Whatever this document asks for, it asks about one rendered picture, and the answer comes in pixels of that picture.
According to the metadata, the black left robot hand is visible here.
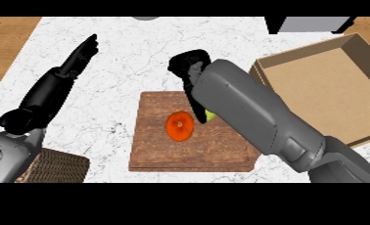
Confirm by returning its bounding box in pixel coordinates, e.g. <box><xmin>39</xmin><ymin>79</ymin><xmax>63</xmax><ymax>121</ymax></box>
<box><xmin>0</xmin><ymin>33</ymin><xmax>101</xmax><ymax>136</ymax></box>

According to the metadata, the brown wicker basket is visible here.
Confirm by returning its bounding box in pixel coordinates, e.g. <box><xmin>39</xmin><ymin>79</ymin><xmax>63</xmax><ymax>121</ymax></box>
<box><xmin>14</xmin><ymin>147</ymin><xmax>94</xmax><ymax>184</ymax></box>

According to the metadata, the brown wooden cutting board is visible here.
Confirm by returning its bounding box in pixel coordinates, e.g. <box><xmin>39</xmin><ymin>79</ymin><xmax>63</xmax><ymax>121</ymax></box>
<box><xmin>128</xmin><ymin>90</ymin><xmax>264</xmax><ymax>173</ymax></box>

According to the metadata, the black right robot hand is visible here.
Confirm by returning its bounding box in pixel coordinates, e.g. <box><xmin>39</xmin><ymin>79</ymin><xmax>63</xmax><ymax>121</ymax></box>
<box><xmin>166</xmin><ymin>49</ymin><xmax>215</xmax><ymax>124</ymax></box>

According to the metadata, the orange round fruit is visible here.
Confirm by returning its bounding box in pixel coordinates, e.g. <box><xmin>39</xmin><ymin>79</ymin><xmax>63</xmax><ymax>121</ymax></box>
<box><xmin>163</xmin><ymin>110</ymin><xmax>197</xmax><ymax>143</ymax></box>

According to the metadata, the grey and black appliance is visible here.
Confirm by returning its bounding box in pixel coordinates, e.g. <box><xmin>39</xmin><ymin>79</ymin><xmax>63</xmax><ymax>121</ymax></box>
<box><xmin>264</xmin><ymin>17</ymin><xmax>360</xmax><ymax>35</ymax></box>

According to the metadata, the green pear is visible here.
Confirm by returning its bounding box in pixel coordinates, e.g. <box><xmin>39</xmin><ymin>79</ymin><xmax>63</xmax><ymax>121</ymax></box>
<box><xmin>205</xmin><ymin>108</ymin><xmax>218</xmax><ymax>123</ymax></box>

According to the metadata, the open cardboard box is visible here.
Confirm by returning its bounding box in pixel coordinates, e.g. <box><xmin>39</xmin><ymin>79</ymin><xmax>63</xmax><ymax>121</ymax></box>
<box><xmin>248</xmin><ymin>32</ymin><xmax>370</xmax><ymax>149</ymax></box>

